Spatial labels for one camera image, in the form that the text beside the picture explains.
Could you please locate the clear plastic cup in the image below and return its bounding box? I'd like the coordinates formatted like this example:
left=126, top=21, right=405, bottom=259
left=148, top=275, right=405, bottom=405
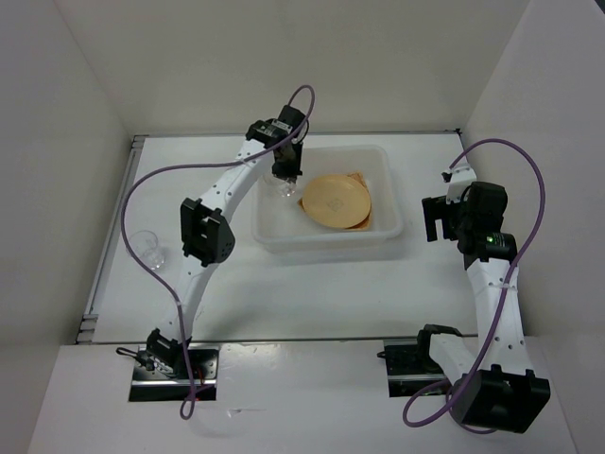
left=262, top=172, right=297, bottom=198
left=129, top=230, right=165, bottom=271

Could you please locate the woven bamboo fan-shaped tray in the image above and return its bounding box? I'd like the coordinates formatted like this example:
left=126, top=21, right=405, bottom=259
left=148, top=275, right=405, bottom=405
left=296, top=168, right=375, bottom=233

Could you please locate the beige plate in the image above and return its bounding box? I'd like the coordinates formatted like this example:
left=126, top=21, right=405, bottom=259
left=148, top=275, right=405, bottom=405
left=302, top=172, right=372, bottom=230

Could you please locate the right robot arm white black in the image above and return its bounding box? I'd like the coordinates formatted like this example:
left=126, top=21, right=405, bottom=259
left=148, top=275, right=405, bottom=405
left=414, top=182, right=550, bottom=433

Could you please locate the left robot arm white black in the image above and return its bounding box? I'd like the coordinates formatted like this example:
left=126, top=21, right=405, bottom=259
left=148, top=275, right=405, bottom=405
left=146, top=105, right=309, bottom=378

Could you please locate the translucent white plastic bin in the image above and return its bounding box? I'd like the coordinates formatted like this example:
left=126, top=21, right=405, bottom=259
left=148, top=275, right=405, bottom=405
left=251, top=145, right=404, bottom=254

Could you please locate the clear plastic cup front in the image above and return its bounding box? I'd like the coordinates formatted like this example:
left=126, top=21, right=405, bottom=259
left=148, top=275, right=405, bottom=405
left=129, top=230, right=165, bottom=271

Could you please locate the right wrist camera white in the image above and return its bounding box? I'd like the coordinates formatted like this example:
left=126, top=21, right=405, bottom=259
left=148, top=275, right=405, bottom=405
left=441, top=163, right=476, bottom=204

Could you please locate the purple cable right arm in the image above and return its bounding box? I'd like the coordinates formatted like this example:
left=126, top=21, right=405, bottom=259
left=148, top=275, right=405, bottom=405
left=402, top=137, right=547, bottom=429

